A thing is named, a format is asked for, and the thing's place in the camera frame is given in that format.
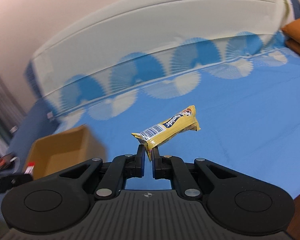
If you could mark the dark red blue stick sachet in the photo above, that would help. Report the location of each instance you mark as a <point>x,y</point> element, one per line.
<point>29,168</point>

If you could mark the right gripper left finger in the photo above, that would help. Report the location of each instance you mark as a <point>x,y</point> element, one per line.
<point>112,176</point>

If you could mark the yellow wafer bar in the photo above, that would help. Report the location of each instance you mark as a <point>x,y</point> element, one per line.
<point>162,132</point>

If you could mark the black smartphone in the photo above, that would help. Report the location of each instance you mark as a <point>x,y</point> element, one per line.
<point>7,162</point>

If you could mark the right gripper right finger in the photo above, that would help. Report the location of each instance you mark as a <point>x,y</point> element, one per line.
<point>175,170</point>

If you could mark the brown cardboard box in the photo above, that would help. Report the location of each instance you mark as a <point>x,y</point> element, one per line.
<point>59,151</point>

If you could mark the blue sofa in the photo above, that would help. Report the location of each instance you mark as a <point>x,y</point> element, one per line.
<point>39,122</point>

